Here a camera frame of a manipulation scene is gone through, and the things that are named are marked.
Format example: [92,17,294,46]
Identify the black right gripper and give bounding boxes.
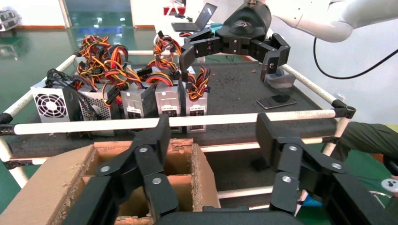
[178,1,291,83]

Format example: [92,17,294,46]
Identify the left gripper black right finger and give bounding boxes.
[256,113,349,215]

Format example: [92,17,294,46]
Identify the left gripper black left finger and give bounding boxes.
[95,115,180,220]

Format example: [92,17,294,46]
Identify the red box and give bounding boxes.
[163,6,187,16]

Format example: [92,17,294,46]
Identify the cardboard box with dividers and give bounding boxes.
[0,138,222,225]

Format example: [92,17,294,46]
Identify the black open laptop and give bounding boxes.
[171,2,218,33]

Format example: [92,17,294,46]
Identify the grey curved plastic object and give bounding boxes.
[264,67,297,90]

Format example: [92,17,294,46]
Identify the black smartphone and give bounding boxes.
[256,94,298,110]

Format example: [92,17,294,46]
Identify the white desk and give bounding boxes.
[153,14,224,53]

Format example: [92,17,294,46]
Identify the person in dark green clothing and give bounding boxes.
[337,122,398,174]

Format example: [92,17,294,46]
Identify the white round controller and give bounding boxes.
[381,178,398,194]

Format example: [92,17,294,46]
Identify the silver power supply with fan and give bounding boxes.
[30,68,84,124]

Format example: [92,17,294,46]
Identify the grey equipment rack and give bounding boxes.
[0,9,21,32]

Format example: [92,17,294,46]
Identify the silver power supply colourful wires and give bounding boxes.
[144,70,184,134]
[73,62,125,137]
[183,66,213,134]
[106,67,158,125]
[152,30,184,74]
[74,35,130,78]

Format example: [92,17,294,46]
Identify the white pipe cart frame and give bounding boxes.
[0,49,357,212]

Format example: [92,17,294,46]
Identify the thin black cable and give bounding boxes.
[312,37,398,80]

